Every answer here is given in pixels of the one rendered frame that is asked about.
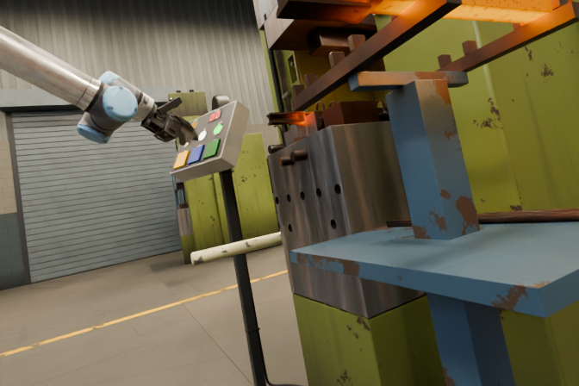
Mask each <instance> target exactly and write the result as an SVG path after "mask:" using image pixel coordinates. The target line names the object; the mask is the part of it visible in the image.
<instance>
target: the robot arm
mask: <svg viewBox="0 0 579 386"><path fill-rule="evenodd" d="M0 68H1V69H3V70H5V71H7V72H9V73H11V74H13V75H15V76H17V77H19V78H21V79H23V80H25V81H27V82H29V83H31V84H33V85H35V86H37V87H39V88H41V89H43V90H45V91H47V92H49V93H51V94H53V95H55V96H57V97H59V98H61V99H63V100H65V101H67V102H69V103H71V104H73V105H75V106H77V107H79V108H81V110H83V111H85V112H84V115H83V117H82V118H81V120H80V122H79V123H78V126H77V131H78V133H79V134H81V135H82V136H84V137H85V138H86V139H88V140H92V141H95V142H97V143H102V144H105V143H108V142H109V140H110V139H111V138H110V137H111V135H112V133H114V131H115V130H116V129H118V128H119V127H120V126H121V125H123V124H124V123H125V122H128V121H130V120H131V119H132V118H134V119H135V120H136V121H141V124H140V125H141V126H142V127H143V128H145V129H147V130H149V131H150V132H152V133H153V136H154V137H156V138H157V139H159V140H161V139H163V140H162V141H163V142H164V143H166V142H168V141H170V140H174V139H176V138H177V137H178V138H179V144H180V145H182V146H184V145H185V144H186V142H187V143H190V142H191V141H192V140H199V138H198V135H197V133H196V131H195V130H194V128H193V127H192V126H191V125H190V124H189V123H188V122H187V121H186V120H185V119H183V118H182V117H180V116H178V115H175V114H173V113H169V112H168V111H169V110H171V109H175V108H177V107H178V106H179V104H180V103H182V100H181V98H180V97H177V98H172V99H170V101H169V102H168V103H166V104H164V105H162V106H161V107H159V108H158V106H157V104H155V103H154V100H153V99H152V98H150V97H149V96H148V95H146V94H145V93H144V92H142V91H140V90H138V89H137V88H135V87H134V86H132V85H131V84H130V83H128V82H127V81H125V80H124V79H122V78H121V77H120V76H117V75H116V74H114V73H113V72H105V73H104V74H103V75H102V76H101V77H100V78H99V79H98V80H96V79H94V78H93V77H91V76H89V75H87V74H86V73H84V72H81V71H80V70H79V69H77V68H75V67H73V66H71V65H69V64H67V63H66V62H65V61H63V60H61V59H58V58H57V57H55V56H53V55H52V54H50V53H48V52H46V51H44V50H43V49H41V48H39V47H37V46H36V45H34V44H32V43H30V42H29V41H27V40H24V39H23V38H22V37H20V36H18V35H16V34H14V33H12V32H10V31H9V30H8V29H6V28H3V27H1V26H0ZM160 138H161V139H160Z"/></svg>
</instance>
